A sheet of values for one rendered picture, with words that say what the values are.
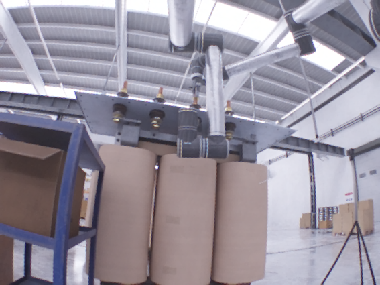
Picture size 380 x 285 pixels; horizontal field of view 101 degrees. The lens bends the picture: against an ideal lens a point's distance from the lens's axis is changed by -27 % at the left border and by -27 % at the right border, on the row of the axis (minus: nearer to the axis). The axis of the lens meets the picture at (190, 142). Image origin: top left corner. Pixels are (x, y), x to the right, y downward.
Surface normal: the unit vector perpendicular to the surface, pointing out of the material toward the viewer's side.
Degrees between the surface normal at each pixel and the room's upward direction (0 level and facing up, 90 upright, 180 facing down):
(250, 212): 90
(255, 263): 90
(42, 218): 90
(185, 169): 90
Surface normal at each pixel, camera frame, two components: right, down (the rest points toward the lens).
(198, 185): 0.25, -0.32
